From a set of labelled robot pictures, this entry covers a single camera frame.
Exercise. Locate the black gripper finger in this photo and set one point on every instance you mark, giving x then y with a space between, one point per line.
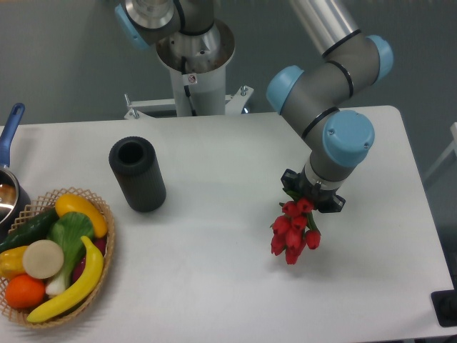
291 182
330 203

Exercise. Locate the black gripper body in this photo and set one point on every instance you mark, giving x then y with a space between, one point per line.
312 185

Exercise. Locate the red tulip bouquet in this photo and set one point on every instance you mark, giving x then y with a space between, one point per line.
295 229

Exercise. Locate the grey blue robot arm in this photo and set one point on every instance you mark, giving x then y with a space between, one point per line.
339 140

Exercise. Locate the black device at edge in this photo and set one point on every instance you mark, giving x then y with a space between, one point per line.
444 304

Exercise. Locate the dark grey ribbed vase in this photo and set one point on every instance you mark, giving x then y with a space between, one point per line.
135 165

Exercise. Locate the yellow banana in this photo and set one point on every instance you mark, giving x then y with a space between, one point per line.
77 292

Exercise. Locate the green bok choy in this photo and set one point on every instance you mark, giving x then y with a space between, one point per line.
67 233

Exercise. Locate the green cucumber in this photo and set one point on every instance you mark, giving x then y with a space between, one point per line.
33 230

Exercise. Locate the woven wicker basket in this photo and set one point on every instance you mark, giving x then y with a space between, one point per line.
37 206

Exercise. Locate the orange fruit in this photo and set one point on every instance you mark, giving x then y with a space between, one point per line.
24 292

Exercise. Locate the yellow bell pepper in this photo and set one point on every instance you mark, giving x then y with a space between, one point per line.
11 262

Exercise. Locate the white frame at right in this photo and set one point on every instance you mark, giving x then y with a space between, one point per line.
444 160

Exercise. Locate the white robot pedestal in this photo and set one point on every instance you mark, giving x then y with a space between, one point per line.
197 69

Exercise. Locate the blue handled saucepan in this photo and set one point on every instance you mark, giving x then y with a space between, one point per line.
13 197

